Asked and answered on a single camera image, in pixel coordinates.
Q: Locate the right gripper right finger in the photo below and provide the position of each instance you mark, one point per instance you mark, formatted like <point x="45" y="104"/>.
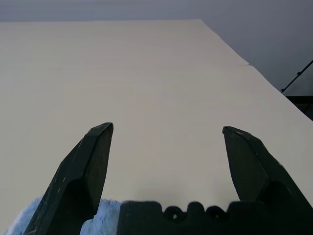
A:
<point x="247" y="161"/>

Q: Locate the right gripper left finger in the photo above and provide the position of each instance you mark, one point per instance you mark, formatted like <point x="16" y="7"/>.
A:
<point x="73" y="171"/>

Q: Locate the blue fluffy rag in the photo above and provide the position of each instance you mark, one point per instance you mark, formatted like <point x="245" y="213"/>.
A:
<point x="106" y="220"/>

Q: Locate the black tripod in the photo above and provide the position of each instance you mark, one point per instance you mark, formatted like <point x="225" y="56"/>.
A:
<point x="297" y="74"/>

